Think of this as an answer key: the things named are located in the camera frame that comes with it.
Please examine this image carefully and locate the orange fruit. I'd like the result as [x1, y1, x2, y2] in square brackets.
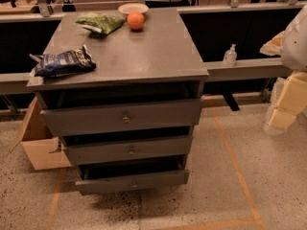
[127, 11, 145, 31]

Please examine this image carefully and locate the grey drawer cabinet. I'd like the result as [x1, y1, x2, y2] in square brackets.
[34, 8, 205, 181]

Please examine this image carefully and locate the green jalapeno chip bag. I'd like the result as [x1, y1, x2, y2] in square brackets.
[76, 12, 125, 35]

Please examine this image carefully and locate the white bowl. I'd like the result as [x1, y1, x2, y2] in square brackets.
[118, 3, 149, 14]

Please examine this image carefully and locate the grey drawer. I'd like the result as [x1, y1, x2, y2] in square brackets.
[75, 170, 189, 195]
[62, 135, 193, 165]
[40, 99, 201, 137]

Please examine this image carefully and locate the blue chip bag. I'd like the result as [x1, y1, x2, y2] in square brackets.
[30, 45, 96, 77]

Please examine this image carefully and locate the bottom grey drawer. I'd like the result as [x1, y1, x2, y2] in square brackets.
[75, 170, 189, 195]

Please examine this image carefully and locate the middle grey drawer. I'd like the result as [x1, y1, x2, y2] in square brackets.
[62, 135, 193, 165]

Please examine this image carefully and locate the clear sanitizer bottle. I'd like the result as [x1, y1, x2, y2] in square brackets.
[223, 44, 237, 67]

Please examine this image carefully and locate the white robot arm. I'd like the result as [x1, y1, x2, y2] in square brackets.
[260, 5, 307, 135]

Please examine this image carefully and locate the top grey drawer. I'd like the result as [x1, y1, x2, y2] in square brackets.
[40, 99, 201, 137]

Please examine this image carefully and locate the cardboard box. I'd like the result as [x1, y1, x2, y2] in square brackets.
[10, 97, 72, 171]

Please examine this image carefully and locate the grey metal rail ledge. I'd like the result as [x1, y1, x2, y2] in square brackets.
[0, 57, 291, 95]

